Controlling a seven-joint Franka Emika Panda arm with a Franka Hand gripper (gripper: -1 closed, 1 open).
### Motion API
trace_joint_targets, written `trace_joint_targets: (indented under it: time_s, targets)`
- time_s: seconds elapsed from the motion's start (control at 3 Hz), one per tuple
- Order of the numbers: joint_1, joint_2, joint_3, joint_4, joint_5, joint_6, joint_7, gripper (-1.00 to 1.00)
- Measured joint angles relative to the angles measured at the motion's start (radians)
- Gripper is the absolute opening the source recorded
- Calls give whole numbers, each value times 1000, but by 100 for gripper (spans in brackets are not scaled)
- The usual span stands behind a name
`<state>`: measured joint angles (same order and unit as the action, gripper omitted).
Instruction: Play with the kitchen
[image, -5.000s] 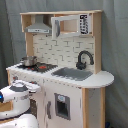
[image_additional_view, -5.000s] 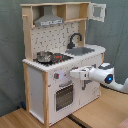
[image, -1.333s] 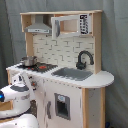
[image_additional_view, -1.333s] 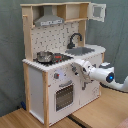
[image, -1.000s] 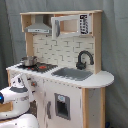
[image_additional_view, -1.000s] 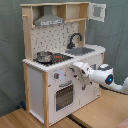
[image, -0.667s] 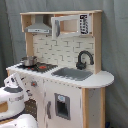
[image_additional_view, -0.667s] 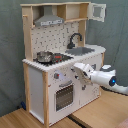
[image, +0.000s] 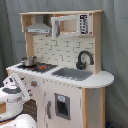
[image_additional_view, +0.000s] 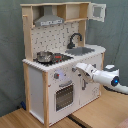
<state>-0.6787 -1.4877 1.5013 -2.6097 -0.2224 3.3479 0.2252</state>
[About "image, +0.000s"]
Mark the white microwave door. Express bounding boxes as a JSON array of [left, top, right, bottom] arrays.
[[51, 14, 92, 39]]

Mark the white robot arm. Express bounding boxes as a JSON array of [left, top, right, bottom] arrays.
[[0, 73, 38, 128]]

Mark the wooden toy kitchen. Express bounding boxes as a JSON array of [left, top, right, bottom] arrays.
[[7, 10, 114, 128]]

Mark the grey toy sink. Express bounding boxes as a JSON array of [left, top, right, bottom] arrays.
[[52, 67, 92, 81]]

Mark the black toy faucet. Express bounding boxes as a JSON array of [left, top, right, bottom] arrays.
[[76, 50, 94, 70]]

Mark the black toy stovetop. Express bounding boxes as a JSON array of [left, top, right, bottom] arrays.
[[19, 62, 56, 73]]

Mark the red oven knob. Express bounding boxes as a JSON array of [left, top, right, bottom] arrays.
[[31, 81, 37, 87]]

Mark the small steel pot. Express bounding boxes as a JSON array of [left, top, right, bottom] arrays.
[[21, 56, 37, 66]]

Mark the grey range hood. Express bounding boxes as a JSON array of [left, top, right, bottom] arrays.
[[24, 15, 52, 34]]

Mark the oven door with window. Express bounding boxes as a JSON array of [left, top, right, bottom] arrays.
[[23, 99, 37, 120]]

